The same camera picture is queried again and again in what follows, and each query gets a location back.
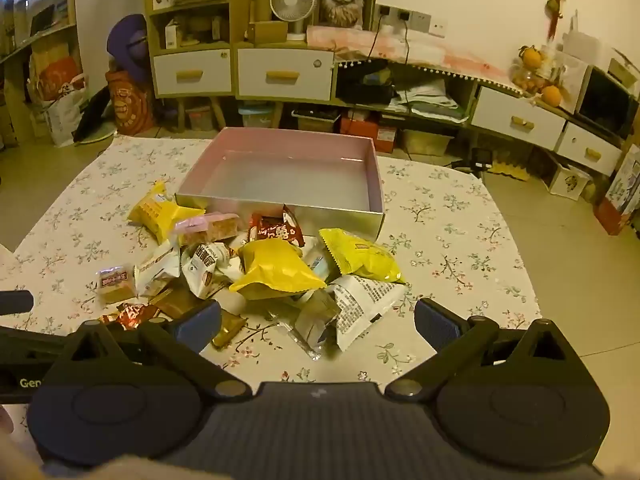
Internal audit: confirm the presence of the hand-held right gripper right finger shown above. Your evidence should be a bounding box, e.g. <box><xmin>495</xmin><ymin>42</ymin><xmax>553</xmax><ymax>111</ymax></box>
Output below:
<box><xmin>382</xmin><ymin>297</ymin><xmax>596</xmax><ymax>402</ymax></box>

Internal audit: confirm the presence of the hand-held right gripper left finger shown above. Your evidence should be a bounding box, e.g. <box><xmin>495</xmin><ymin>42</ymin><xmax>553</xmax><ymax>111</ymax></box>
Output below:
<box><xmin>47</xmin><ymin>300</ymin><xmax>253</xmax><ymax>402</ymax></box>

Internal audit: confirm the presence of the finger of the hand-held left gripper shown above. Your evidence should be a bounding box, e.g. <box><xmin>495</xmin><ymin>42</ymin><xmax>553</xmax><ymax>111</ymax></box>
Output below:
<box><xmin>0</xmin><ymin>290</ymin><xmax>34</xmax><ymax>317</ymax></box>

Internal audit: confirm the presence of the gold brown snack packet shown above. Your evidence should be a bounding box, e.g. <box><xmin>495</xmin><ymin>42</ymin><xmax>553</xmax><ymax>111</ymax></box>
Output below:
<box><xmin>150</xmin><ymin>287</ymin><xmax>248</xmax><ymax>348</ymax></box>

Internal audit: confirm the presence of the white brown-printed snack packet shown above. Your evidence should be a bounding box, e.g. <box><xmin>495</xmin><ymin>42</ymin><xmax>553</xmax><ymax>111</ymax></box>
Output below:
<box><xmin>182</xmin><ymin>241</ymin><xmax>242</xmax><ymax>301</ymax></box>

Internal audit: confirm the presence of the red brown snack packet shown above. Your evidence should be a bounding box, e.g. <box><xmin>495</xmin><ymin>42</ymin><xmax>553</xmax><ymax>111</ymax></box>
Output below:
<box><xmin>248</xmin><ymin>205</ymin><xmax>306</xmax><ymax>248</ymax></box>
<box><xmin>100</xmin><ymin>302</ymin><xmax>162</xmax><ymax>329</ymax></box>

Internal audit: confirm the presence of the white text-printed snack packet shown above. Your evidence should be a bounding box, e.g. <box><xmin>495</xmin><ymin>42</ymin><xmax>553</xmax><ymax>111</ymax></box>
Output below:
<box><xmin>327</xmin><ymin>275</ymin><xmax>408</xmax><ymax>351</ymax></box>

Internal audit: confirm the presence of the clear biscuit packet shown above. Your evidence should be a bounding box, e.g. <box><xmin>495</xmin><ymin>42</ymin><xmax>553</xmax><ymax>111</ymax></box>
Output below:
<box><xmin>96</xmin><ymin>265</ymin><xmax>137</xmax><ymax>303</ymax></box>

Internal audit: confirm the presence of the plain yellow snack packet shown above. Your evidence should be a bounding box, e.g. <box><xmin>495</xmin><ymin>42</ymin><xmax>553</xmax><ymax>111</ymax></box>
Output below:
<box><xmin>319</xmin><ymin>228</ymin><xmax>407</xmax><ymax>285</ymax></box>
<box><xmin>229</xmin><ymin>239</ymin><xmax>326</xmax><ymax>301</ymax></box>

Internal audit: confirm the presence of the pink snack bar packet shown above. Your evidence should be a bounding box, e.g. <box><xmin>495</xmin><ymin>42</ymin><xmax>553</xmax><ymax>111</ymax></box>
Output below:
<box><xmin>172</xmin><ymin>211</ymin><xmax>241</xmax><ymax>246</ymax></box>

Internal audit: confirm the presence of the clear silver snack packet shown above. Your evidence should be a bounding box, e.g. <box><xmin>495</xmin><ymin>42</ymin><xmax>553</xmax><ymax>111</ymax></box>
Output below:
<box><xmin>270</xmin><ymin>290</ymin><xmax>341</xmax><ymax>361</ymax></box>

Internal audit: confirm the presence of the yellow printed snack packet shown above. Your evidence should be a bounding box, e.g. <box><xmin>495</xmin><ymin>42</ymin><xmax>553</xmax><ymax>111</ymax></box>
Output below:
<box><xmin>127</xmin><ymin>180</ymin><xmax>206</xmax><ymax>246</ymax></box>

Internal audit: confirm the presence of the pink cardboard box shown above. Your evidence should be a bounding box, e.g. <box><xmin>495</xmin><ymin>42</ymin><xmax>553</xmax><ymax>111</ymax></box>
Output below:
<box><xmin>175</xmin><ymin>127</ymin><xmax>386</xmax><ymax>238</ymax></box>

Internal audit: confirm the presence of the floral tablecloth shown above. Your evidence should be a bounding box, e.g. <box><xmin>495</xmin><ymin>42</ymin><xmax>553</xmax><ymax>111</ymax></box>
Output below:
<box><xmin>0</xmin><ymin>135</ymin><xmax>543</xmax><ymax>406</ymax></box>

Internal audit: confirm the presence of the black handheld tripod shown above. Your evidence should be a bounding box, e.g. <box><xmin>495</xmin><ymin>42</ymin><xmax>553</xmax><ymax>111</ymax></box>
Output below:
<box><xmin>452</xmin><ymin>147</ymin><xmax>494</xmax><ymax>174</ymax></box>

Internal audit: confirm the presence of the white printed shopping bag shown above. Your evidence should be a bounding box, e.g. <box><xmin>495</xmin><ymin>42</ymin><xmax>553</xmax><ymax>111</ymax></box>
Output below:
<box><xmin>42</xmin><ymin>85</ymin><xmax>88</xmax><ymax>148</ymax></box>

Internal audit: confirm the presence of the white printed box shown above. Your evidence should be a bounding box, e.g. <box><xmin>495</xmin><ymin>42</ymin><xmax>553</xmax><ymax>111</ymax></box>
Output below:
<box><xmin>547</xmin><ymin>162</ymin><xmax>591</xmax><ymax>196</ymax></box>

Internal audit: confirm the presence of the black flat panel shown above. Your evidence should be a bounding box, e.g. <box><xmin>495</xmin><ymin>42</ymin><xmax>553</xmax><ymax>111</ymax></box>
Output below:
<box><xmin>74</xmin><ymin>91</ymin><xmax>113</xmax><ymax>142</ymax></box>

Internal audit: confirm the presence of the small clear storage bin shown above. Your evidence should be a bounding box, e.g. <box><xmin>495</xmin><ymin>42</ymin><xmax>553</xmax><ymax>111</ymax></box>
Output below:
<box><xmin>185</xmin><ymin>107</ymin><xmax>221</xmax><ymax>131</ymax></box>

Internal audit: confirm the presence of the red box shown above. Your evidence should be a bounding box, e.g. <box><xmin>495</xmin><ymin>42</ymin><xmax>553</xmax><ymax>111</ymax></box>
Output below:
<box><xmin>340</xmin><ymin>115</ymin><xmax>398</xmax><ymax>153</ymax></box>

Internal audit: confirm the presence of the clear bin blue lid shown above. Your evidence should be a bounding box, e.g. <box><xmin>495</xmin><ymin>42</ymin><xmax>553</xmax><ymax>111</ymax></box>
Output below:
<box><xmin>239</xmin><ymin>105</ymin><xmax>283</xmax><ymax>130</ymax></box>

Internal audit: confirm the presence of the red printed paper bag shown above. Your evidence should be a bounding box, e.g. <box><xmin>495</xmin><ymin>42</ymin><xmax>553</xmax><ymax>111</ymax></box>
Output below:
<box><xmin>595</xmin><ymin>145</ymin><xmax>640</xmax><ymax>236</ymax></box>

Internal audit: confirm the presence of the orange printed bag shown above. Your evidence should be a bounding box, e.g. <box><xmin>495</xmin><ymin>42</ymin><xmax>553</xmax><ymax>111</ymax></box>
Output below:
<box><xmin>105</xmin><ymin>70</ymin><xmax>157</xmax><ymax>136</ymax></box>

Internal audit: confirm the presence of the long wooden low cabinet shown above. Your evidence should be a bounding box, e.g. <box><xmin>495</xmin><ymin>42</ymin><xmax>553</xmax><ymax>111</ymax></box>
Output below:
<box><xmin>235</xmin><ymin>40</ymin><xmax>628</xmax><ymax>178</ymax></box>

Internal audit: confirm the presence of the loose papers pile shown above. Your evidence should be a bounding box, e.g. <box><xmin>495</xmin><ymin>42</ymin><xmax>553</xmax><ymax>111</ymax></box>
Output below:
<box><xmin>395</xmin><ymin>80</ymin><xmax>461</xmax><ymax>112</ymax></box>

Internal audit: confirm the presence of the black bag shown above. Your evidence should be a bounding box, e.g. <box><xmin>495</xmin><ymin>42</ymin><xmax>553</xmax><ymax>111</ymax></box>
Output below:
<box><xmin>336</xmin><ymin>60</ymin><xmax>396</xmax><ymax>106</ymax></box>

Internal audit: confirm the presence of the bag of small orange fruits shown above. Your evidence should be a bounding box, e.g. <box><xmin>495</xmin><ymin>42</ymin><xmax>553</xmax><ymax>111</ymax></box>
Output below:
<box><xmin>511</xmin><ymin>66</ymin><xmax>544</xmax><ymax>94</ymax></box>

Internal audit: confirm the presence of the cluttered wooden shelf rack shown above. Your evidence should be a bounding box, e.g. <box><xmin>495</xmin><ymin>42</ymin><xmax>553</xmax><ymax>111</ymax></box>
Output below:
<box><xmin>0</xmin><ymin>0</ymin><xmax>81</xmax><ymax>151</ymax></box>

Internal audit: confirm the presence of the pink cabinet cloth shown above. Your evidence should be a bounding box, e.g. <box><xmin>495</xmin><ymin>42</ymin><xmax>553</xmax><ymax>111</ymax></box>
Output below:
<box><xmin>306</xmin><ymin>25</ymin><xmax>526</xmax><ymax>92</ymax></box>

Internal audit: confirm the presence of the purple hat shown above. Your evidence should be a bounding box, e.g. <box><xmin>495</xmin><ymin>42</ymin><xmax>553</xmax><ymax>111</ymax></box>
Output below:
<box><xmin>107</xmin><ymin>14</ymin><xmax>151</xmax><ymax>86</ymax></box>

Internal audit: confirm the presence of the white microwave oven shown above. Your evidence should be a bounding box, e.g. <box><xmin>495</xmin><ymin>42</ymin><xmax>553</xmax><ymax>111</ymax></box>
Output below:
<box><xmin>575</xmin><ymin>67</ymin><xmax>637</xmax><ymax>139</ymax></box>

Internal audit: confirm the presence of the tall wooden shelf cabinet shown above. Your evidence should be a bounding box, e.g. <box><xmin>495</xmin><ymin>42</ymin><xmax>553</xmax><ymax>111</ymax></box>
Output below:
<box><xmin>144</xmin><ymin>0</ymin><xmax>237</xmax><ymax>133</ymax></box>

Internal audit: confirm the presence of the white desk fan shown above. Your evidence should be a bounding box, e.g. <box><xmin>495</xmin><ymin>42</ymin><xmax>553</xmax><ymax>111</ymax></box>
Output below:
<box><xmin>270</xmin><ymin>0</ymin><xmax>317</xmax><ymax>42</ymax></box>

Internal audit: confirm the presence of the red hanging ornament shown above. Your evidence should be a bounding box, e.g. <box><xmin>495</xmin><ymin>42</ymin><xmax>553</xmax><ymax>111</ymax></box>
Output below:
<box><xmin>547</xmin><ymin>0</ymin><xmax>569</xmax><ymax>41</ymax></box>

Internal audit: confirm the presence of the white drawer wooden handle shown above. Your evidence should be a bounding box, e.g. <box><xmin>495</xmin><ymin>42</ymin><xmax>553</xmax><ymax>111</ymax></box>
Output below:
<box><xmin>236</xmin><ymin>49</ymin><xmax>335</xmax><ymax>101</ymax></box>
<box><xmin>555</xmin><ymin>122</ymin><xmax>623</xmax><ymax>177</ymax></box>
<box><xmin>470</xmin><ymin>86</ymin><xmax>568</xmax><ymax>151</ymax></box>
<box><xmin>152</xmin><ymin>50</ymin><xmax>233</xmax><ymax>96</ymax></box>

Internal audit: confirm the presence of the wall socket panel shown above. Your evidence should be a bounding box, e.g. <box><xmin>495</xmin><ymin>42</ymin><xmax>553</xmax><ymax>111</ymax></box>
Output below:
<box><xmin>375</xmin><ymin>5</ymin><xmax>446</xmax><ymax>38</ymax></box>

